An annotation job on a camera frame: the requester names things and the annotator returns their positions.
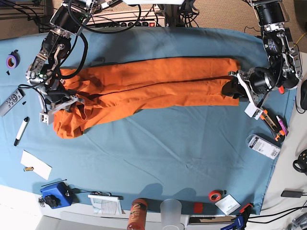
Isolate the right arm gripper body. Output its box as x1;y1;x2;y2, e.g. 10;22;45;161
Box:
35;83;85;125

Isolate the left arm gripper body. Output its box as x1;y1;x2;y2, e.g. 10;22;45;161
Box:
228;67;276;119

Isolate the orange t-shirt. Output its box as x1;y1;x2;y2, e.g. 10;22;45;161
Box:
53;57;240;139

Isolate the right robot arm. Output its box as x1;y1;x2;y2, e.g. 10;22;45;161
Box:
18;0;110;125

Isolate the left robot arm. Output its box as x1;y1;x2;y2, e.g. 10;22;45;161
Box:
222;0;303;120

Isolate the orange screwdriver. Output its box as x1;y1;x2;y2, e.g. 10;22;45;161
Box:
278;86;285;94

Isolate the grey remote control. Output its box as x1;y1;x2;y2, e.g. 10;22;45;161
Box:
0;88;25;117

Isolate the white marker pen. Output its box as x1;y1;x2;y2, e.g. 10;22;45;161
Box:
14;116;29;146

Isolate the orange black utility knife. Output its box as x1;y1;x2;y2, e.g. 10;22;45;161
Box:
260;109;285;143

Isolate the purple glue tube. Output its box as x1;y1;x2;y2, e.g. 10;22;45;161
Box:
276;115;289;136

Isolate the purple tape roll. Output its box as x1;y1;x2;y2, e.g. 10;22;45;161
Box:
6;53;20;69

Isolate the plastic blister pack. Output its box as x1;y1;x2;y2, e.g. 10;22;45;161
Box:
246;134;281;160

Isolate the white paper card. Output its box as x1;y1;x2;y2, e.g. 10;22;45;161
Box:
21;150;52;180

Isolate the small AA battery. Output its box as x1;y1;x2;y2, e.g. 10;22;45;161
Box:
24;167;34;172

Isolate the blue-grey table cloth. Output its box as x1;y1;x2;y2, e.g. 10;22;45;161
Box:
0;26;300;216

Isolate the blue box with knob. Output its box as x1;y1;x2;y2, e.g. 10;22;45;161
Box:
40;182;73;209

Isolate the black power strip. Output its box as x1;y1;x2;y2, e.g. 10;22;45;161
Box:
92;21;161;28

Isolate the red tape roll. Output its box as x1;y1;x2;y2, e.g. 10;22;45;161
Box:
208;190;224;203

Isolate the white square packet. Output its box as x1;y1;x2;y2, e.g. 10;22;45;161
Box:
215;195;240;215

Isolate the white booklet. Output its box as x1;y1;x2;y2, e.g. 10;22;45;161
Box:
88;195;122;215

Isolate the black power adapter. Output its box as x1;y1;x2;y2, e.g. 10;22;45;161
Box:
281;190;304;198

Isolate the red flat piece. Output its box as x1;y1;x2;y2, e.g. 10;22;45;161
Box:
193;203;203;214

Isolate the blue clamp bottom right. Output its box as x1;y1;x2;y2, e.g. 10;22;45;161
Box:
221;203;253;230

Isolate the frosted plastic cup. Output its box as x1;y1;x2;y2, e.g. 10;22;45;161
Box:
160;199;184;230

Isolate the orange drink bottle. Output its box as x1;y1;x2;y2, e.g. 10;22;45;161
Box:
127;198;148;230

